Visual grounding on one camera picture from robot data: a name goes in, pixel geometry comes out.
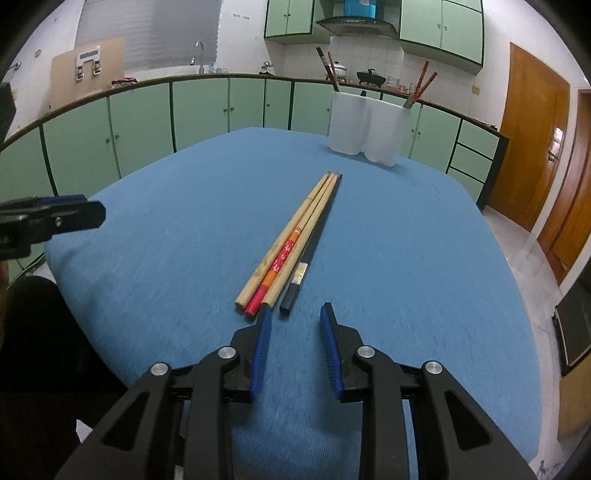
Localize blue tablecloth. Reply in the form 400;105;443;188
44;127;543;480

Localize range hood with blue film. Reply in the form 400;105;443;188
316;0;400;40

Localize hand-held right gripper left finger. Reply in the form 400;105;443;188
55;305;273;480

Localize black glass cabinet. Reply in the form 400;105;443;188
554;281;591;374

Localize green base kitchen cabinets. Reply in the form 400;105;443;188
0;76;509;287

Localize black chopstick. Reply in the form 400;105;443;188
278;173;345;317

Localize red orange floral chopstick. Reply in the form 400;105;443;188
245;172;337;317

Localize pale bamboo chopstick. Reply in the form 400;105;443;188
261;172;339;308
235;172;331;309

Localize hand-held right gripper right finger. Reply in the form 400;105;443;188
320;302;539;480

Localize black wok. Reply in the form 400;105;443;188
356;68;386;88

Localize wooden door with frame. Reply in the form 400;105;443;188
538;88;591;284

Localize white plastic utensil holder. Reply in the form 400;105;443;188
327;91;423;168

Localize beige water dispenser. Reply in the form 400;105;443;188
50;37;125;104

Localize grey window blinds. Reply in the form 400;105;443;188
76;0;222;72

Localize brown kitchen countertop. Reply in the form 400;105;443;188
0;73;509;153

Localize green wall kitchen cabinets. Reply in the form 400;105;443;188
263;0;485;75

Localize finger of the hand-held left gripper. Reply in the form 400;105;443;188
28;194;107;244

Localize closed wooden door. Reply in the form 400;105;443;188
485;41;571;232

